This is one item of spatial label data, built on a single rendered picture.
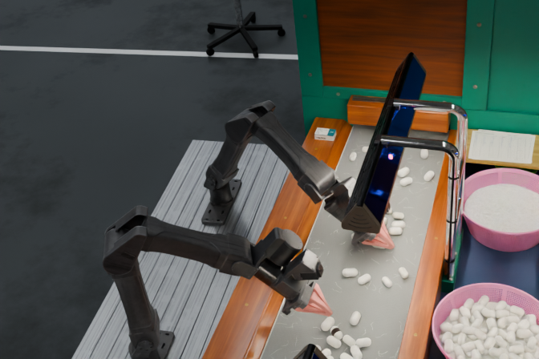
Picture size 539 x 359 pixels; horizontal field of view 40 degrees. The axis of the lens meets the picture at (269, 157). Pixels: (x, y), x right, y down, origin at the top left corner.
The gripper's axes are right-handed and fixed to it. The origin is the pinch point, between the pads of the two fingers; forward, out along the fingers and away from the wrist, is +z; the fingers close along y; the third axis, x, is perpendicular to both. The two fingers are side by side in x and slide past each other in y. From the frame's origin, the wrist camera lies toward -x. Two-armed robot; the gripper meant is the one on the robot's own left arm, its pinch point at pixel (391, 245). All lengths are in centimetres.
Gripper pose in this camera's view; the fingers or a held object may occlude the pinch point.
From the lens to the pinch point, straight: 192.7
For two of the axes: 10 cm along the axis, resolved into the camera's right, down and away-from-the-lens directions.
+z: 7.8, 6.0, 1.7
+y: 3.1, -6.1, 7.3
